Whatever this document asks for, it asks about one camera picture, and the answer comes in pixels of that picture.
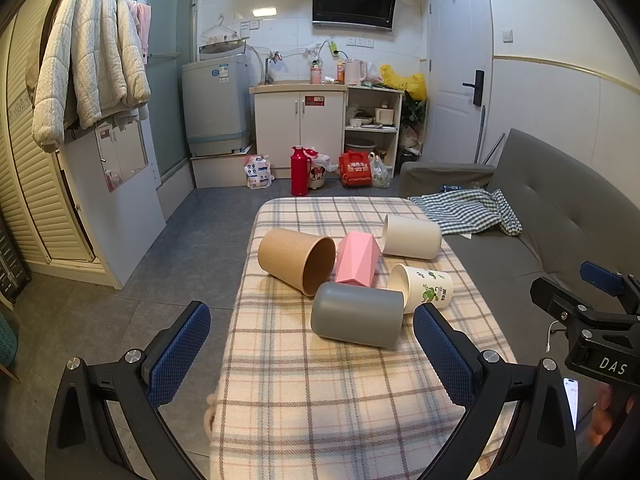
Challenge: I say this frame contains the white open shelf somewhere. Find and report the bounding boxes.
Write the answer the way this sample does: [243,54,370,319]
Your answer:
[344,85,405,176]

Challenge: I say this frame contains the red thermos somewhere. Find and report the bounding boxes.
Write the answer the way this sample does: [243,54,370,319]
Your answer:
[291,146,310,197]

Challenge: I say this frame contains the white printed paper cup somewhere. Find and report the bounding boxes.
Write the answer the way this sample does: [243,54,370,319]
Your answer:
[388,263,454,314]

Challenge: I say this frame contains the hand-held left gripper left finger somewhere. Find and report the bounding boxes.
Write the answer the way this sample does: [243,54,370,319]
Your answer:
[45,301,211,480]

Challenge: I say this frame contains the pink cloth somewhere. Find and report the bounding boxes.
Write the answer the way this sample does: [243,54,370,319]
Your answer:
[127,0,152,66]

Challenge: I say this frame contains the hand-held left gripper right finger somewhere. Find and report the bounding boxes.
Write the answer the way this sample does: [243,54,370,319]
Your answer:
[413,303,579,480]

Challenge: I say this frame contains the white cable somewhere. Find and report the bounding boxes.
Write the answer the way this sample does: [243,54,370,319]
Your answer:
[546,321,568,353]

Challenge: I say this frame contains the white packets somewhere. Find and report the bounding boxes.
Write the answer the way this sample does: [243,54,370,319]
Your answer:
[243,154,273,190]

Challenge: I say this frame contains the green plant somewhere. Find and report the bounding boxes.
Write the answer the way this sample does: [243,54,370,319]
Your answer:
[402,91,428,136]

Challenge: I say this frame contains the yellow plastic bag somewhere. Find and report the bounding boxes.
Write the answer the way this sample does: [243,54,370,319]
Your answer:
[379,64,428,102]

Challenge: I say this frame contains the pink faceted cup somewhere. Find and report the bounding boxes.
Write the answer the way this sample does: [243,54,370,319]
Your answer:
[334,231,383,288]

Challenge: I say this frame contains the white door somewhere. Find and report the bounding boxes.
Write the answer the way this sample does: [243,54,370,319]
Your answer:
[427,0,493,166]

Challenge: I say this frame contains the frosted glass sliding door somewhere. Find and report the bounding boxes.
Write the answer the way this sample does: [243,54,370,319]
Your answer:
[145,0,201,181]

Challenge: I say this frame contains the grey sofa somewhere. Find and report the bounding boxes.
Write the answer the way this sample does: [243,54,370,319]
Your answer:
[398,128,640,361]

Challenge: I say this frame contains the clear plastic bag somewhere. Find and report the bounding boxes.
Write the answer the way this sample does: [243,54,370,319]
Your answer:
[369,152,392,189]

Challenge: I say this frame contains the smartphone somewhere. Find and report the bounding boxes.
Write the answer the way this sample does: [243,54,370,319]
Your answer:
[563,377,583,431]

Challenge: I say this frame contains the person's right hand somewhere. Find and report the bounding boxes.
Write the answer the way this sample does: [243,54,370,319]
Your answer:
[587,382,622,448]

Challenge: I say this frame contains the grey washing machine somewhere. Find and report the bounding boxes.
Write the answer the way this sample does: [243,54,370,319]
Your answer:
[181,42,253,157]

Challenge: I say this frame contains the white electric kettle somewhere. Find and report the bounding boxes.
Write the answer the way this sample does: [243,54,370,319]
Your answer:
[345,58,368,86]

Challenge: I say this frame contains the white padded jacket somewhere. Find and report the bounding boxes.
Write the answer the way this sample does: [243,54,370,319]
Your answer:
[31,0,152,153]

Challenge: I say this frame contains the green checked cloth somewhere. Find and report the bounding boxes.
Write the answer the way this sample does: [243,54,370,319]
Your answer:
[410,189,523,238]

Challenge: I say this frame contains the white cabinet panel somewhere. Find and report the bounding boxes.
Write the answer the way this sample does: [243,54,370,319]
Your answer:
[55,110,168,291]

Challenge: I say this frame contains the grey cup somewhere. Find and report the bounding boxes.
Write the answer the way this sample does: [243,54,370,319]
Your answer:
[310,281,405,350]

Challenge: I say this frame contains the brown paper cup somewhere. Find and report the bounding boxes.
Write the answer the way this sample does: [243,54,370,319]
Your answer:
[258,228,337,297]

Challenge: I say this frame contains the teal basket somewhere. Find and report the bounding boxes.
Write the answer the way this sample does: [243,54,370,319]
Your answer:
[0,310,21,376]

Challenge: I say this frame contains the louvered wardrobe door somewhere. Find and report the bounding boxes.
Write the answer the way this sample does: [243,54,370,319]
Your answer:
[0,0,96,263]

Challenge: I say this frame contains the white sink cabinet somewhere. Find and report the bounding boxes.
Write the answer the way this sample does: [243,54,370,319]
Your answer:
[249,84,348,180]

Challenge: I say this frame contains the plaid tablecloth table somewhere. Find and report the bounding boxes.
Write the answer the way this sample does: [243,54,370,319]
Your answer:
[204,196,518,480]

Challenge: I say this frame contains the white washing machine platform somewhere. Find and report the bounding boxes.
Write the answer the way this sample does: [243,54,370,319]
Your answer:
[190,145,258,190]

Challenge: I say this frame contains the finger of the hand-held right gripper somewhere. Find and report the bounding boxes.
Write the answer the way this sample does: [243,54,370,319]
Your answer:
[579,261,640,308]
[530,277,640,332]

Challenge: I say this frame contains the wire clothes hanger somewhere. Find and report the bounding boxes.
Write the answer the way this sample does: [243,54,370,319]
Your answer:
[201,15,241,43]

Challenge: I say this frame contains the cream cup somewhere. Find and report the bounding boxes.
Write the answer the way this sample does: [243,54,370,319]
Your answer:
[382,214,443,261]

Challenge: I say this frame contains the black door lock handle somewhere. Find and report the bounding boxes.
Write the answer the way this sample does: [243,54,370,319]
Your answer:
[462,70,486,107]

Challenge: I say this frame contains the red bag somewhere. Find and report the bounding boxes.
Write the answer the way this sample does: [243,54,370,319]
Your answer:
[338,150,373,188]

